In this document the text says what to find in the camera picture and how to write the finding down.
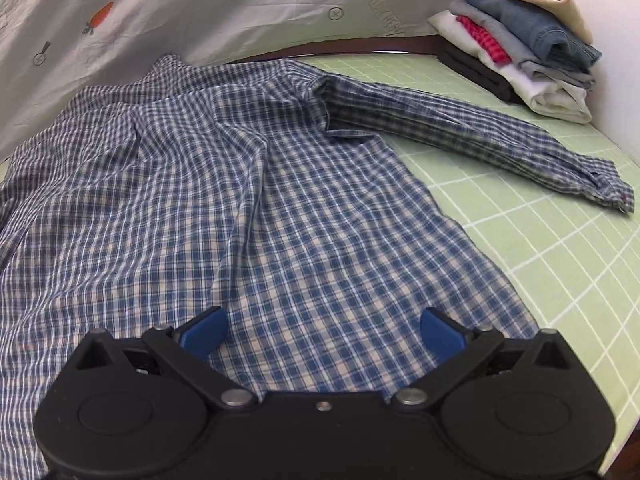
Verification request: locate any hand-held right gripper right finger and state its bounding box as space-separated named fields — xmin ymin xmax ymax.
xmin=389 ymin=307 xmax=583 ymax=413

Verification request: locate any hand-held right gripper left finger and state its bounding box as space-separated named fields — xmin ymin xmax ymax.
xmin=65 ymin=306 xmax=258 ymax=413

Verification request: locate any blue plaid shirt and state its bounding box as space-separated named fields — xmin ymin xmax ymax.
xmin=0 ymin=52 xmax=632 ymax=480

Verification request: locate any stack of folded clothes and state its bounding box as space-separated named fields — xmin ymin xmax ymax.
xmin=427 ymin=0 xmax=603 ymax=125

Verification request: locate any green grid cutting mat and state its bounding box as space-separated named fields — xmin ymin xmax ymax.
xmin=0 ymin=52 xmax=640 ymax=480

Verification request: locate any grey carrot print sheet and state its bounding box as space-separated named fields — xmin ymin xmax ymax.
xmin=0 ymin=0 xmax=471 ymax=161

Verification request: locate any brown wooden bed rail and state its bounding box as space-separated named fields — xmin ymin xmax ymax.
xmin=225 ymin=36 xmax=443 ymax=66

